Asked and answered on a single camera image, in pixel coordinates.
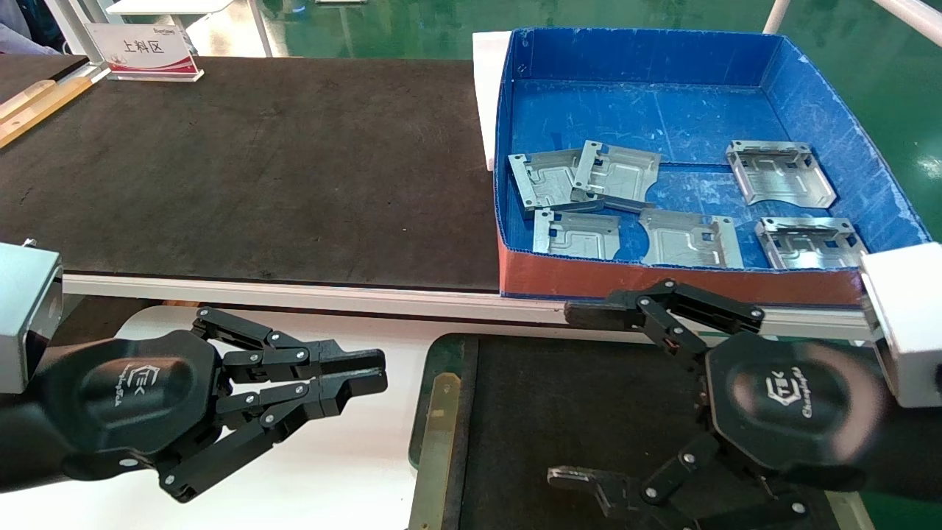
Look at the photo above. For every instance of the blue corrugated plastic box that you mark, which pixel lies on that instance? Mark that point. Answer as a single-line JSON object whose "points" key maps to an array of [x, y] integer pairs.
{"points": [[662, 110]]}

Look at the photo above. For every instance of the black tray container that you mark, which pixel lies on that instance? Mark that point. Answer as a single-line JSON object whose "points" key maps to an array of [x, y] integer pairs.
{"points": [[574, 412]]}

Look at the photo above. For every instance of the pale beige strip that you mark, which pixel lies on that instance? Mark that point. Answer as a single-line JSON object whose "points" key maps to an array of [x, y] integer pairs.
{"points": [[26, 96]]}

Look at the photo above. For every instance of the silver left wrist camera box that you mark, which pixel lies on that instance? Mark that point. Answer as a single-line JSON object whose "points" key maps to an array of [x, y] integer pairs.
{"points": [[22, 316]]}

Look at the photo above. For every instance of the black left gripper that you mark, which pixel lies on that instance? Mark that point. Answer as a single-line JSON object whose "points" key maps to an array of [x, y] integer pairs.
{"points": [[140, 397]]}

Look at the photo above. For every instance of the black table mat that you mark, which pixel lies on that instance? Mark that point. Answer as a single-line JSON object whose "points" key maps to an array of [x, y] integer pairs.
{"points": [[257, 169]]}

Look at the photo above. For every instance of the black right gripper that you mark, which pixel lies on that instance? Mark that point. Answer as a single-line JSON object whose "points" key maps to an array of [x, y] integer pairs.
{"points": [[795, 401]]}

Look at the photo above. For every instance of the white aluminium table frame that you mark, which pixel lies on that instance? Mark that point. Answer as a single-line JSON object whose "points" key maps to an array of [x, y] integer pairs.
{"points": [[368, 298]]}

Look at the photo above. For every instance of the white frame tube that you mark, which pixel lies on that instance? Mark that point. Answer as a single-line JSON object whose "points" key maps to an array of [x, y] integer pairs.
{"points": [[776, 15], [912, 18]]}

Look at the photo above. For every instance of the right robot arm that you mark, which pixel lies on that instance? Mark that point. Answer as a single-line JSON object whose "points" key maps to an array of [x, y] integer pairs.
{"points": [[905, 449]]}

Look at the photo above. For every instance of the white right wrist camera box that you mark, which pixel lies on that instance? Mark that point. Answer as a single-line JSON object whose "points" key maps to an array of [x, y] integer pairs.
{"points": [[912, 324]]}

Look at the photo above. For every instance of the white red sign card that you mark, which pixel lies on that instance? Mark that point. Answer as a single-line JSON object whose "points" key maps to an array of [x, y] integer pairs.
{"points": [[143, 48]]}

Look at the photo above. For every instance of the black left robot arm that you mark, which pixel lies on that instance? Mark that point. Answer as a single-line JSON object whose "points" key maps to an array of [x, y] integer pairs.
{"points": [[22, 442]]}

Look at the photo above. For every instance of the stamped metal bracket part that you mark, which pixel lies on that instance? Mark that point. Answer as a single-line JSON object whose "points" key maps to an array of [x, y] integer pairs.
{"points": [[684, 239], [622, 177], [809, 246], [541, 180], [780, 177], [578, 235]]}

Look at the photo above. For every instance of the wooden strip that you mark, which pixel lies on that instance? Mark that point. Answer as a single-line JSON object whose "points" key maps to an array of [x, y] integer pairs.
{"points": [[44, 110]]}

